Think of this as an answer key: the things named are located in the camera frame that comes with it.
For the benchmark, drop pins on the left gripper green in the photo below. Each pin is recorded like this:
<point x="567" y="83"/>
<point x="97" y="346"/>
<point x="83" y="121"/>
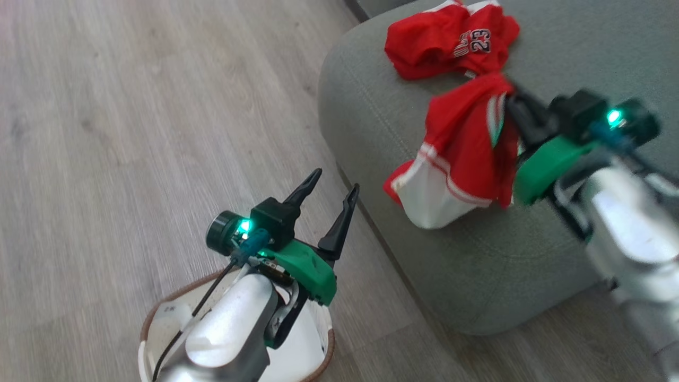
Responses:
<point x="305" y="265"/>

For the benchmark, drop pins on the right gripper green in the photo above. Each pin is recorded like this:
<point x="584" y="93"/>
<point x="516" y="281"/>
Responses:
<point x="546" y="164"/>

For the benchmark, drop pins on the red white-trimmed shorts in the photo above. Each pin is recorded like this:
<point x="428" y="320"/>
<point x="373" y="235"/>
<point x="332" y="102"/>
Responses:
<point x="461" y="138"/>

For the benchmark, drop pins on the red basketball jersey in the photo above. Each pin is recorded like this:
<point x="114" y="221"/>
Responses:
<point x="424" y="42"/>

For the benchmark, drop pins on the right white grey robot arm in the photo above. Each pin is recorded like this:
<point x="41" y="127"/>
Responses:
<point x="631" y="223"/>

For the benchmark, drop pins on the left white grey robot arm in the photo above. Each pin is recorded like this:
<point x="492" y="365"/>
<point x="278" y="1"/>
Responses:
<point x="228" y="329"/>

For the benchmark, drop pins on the white brown-rimmed laundry basket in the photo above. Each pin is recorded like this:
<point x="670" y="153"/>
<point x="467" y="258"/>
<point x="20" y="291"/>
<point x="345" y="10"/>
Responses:
<point x="305" y="347"/>

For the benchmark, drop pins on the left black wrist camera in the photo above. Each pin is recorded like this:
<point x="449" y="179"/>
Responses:
<point x="276" y="217"/>

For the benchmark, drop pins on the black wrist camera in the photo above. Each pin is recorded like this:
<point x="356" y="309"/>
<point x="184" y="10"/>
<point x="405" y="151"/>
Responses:
<point x="583" y="114"/>
<point x="276" y="217"/>

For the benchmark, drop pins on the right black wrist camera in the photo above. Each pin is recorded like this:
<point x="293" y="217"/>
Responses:
<point x="583" y="114"/>

